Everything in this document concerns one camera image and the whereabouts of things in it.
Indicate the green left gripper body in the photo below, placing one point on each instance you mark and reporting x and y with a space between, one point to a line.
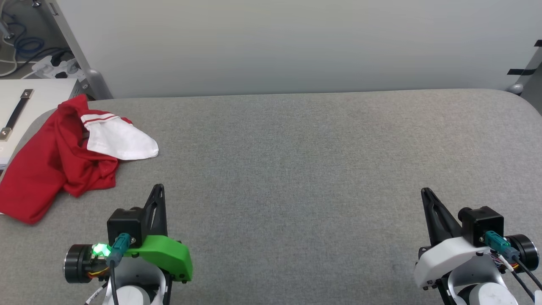
165 254

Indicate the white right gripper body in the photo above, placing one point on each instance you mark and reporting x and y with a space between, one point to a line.
449 258

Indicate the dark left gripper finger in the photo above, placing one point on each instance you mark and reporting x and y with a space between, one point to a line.
156 216

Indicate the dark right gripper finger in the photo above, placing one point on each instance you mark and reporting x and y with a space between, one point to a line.
482 222
440 222

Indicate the red and white shirt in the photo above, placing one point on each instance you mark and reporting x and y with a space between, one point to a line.
42 169

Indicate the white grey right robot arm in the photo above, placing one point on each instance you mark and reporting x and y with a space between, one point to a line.
487 296

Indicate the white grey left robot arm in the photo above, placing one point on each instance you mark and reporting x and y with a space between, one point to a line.
78 262

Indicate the white power strip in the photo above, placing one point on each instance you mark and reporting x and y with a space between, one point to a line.
44 65

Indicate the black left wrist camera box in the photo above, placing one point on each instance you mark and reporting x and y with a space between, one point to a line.
123 222

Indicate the grey metal frame post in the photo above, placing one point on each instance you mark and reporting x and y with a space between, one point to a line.
97 82

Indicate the grey post with black tape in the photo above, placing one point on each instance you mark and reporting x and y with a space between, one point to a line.
525 78

